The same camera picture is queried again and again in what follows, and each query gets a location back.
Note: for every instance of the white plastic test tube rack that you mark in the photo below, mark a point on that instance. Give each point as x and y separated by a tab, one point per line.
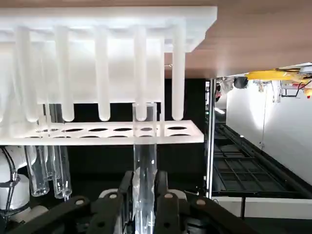
97	140

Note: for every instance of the aluminium frame post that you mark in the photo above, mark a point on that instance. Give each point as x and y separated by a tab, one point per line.
210	136

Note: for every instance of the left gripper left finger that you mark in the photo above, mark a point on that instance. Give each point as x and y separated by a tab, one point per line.
102	217

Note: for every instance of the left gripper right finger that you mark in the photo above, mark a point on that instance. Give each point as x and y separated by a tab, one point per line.
175	217

